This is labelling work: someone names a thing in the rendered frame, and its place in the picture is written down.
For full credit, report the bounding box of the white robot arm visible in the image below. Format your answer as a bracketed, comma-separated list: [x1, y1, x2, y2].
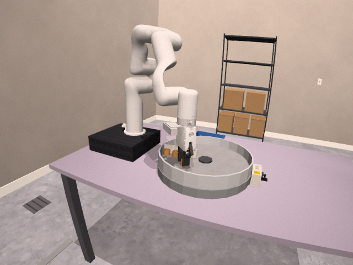
[122, 25, 198, 136]

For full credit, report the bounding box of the blue shallow tray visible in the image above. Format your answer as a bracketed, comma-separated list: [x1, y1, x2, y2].
[196, 131, 225, 139]

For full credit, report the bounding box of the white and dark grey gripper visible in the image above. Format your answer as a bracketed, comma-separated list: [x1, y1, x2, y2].
[176, 125, 196, 167]

